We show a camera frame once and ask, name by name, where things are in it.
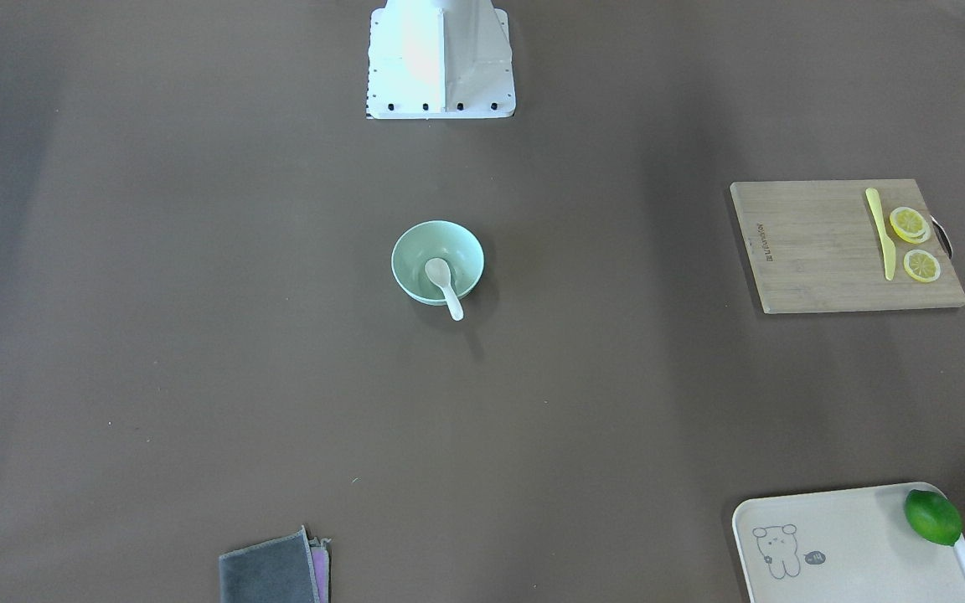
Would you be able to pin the grey folded cloth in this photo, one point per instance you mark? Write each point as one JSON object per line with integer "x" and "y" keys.
{"x": 295, "y": 568}

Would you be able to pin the lower lemon slice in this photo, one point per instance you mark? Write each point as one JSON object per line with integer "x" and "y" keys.
{"x": 922, "y": 266}

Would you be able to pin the green lime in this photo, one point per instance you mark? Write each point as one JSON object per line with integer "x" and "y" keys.
{"x": 933, "y": 517}

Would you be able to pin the white ceramic spoon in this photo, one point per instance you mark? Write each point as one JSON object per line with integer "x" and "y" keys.
{"x": 439, "y": 274}

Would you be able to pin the light green bowl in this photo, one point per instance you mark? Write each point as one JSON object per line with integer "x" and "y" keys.
{"x": 456, "y": 245}

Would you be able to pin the yellow plastic knife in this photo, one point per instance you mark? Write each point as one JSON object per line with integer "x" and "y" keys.
{"x": 887, "y": 247}

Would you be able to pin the hidden lemon slice underneath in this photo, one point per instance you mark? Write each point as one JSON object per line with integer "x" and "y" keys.
{"x": 915, "y": 237}

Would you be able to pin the cream rabbit tray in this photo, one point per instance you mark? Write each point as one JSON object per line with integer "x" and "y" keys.
{"x": 850, "y": 545}

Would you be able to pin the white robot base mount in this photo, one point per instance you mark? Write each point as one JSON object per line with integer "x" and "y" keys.
{"x": 439, "y": 60}

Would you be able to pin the lemon slice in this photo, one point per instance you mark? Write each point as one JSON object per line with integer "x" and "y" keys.
{"x": 922, "y": 266}
{"x": 906, "y": 218}

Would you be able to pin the bamboo cutting board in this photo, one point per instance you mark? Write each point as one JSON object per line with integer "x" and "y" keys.
{"x": 813, "y": 247}

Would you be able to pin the upper lemon slice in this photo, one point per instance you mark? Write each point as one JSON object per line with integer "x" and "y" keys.
{"x": 906, "y": 218}

